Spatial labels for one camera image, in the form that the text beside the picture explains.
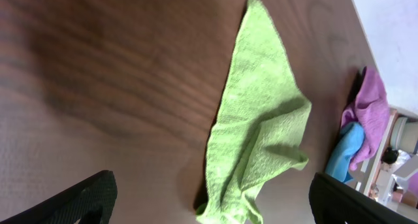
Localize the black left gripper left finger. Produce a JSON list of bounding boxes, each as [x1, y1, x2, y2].
[[2, 170, 118, 224]]

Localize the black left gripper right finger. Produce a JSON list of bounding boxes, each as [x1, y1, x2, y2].
[[309, 172, 417, 224]]

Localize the purple cloth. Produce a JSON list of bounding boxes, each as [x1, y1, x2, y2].
[[341, 67, 391, 170]]

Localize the background shelf clutter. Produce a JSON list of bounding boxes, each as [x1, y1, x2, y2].
[[355, 109, 417, 221]]

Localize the blue cloth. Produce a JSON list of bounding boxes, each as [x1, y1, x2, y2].
[[325, 122, 364, 184]]

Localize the green cloth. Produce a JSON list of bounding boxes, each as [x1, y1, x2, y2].
[[197, 0, 312, 223]]

